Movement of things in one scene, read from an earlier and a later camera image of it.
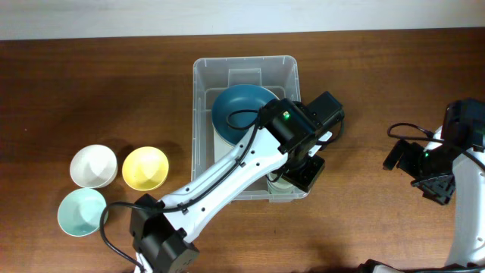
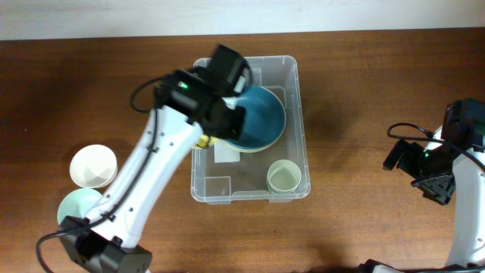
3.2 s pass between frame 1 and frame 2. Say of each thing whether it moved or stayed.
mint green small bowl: stayed
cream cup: stayed
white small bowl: stayed
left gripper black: moved
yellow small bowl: moved
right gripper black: stayed
